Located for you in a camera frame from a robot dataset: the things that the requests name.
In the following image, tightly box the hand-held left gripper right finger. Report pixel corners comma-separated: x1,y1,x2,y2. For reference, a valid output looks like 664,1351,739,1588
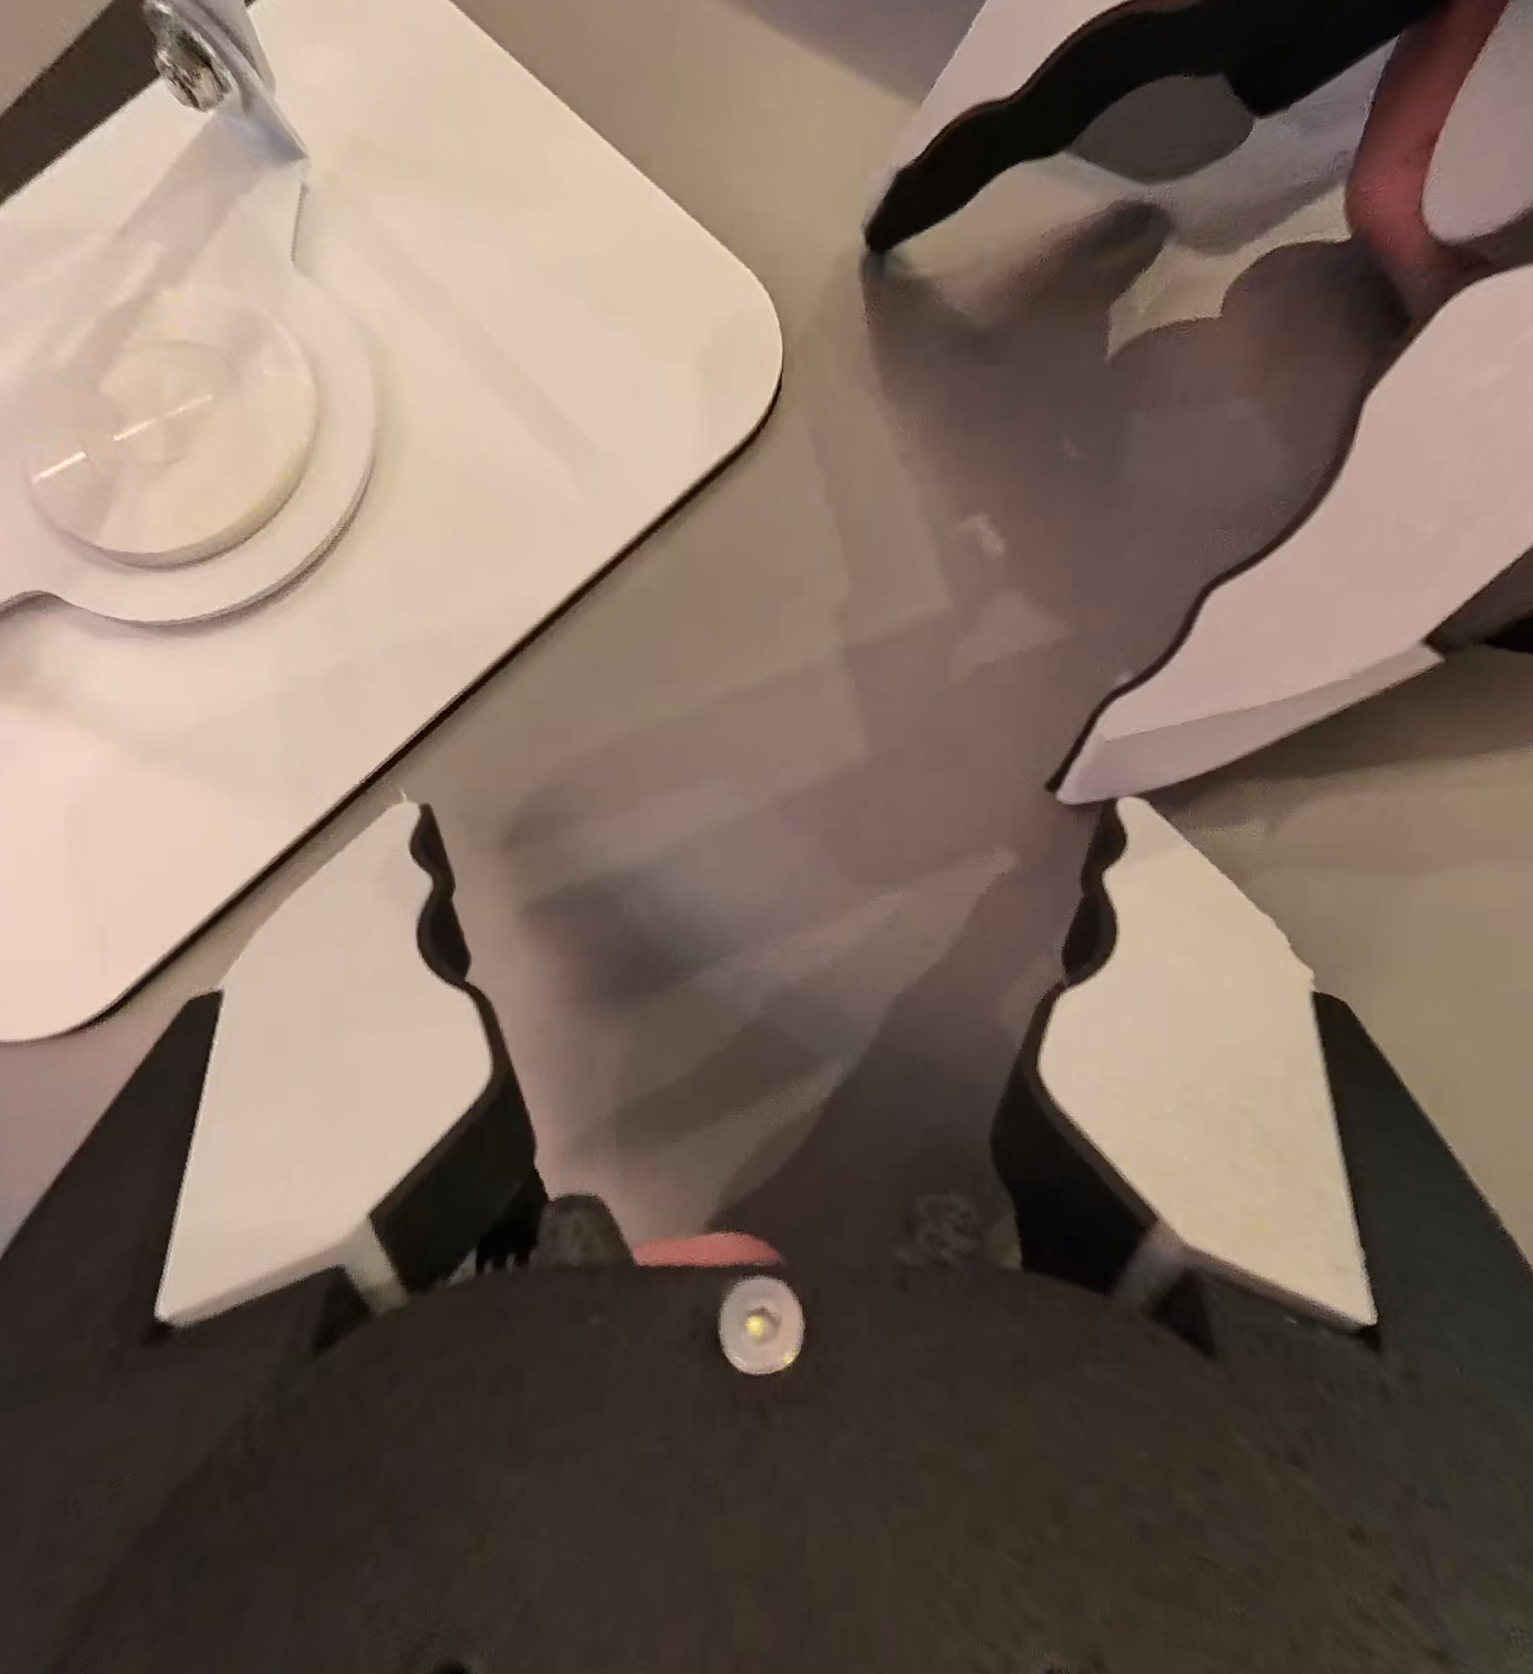
987,798,1379,1341

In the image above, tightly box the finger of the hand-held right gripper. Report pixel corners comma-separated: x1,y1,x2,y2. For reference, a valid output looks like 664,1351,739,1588
1052,251,1533,807
865,0,1447,261

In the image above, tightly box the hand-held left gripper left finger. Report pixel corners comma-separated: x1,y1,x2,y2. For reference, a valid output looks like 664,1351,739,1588
159,801,546,1328

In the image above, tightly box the person's right hand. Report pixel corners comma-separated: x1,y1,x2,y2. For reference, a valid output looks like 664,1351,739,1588
1343,0,1515,328

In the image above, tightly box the clear round stand foot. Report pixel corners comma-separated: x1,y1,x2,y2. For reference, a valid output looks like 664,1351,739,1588
0,0,379,654

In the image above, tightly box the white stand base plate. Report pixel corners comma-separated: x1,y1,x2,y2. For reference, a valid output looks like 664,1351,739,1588
0,0,785,1043

